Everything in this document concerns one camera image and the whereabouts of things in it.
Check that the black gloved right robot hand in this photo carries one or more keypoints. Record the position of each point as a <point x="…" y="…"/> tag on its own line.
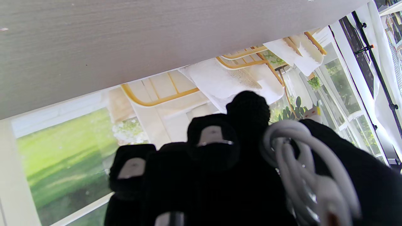
<point x="220" y="188"/>

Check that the printed garden room backdrop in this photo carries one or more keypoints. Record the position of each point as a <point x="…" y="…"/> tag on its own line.
<point x="62" y="157"/>

